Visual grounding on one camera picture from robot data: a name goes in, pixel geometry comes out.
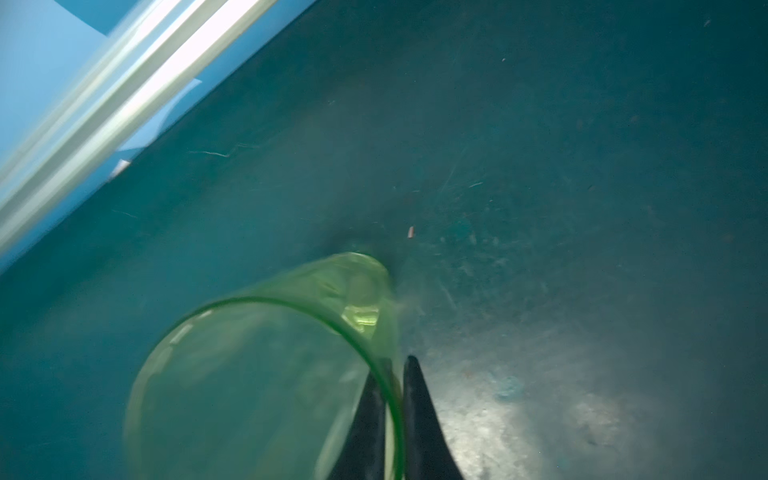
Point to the aluminium back frame rail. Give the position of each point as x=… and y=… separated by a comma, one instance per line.
x=155, y=52

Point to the green tinted cup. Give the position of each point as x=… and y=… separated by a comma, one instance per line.
x=264, y=384

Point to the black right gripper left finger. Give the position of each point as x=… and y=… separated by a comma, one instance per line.
x=366, y=451

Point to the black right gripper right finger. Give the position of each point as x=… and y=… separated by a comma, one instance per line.
x=427, y=455

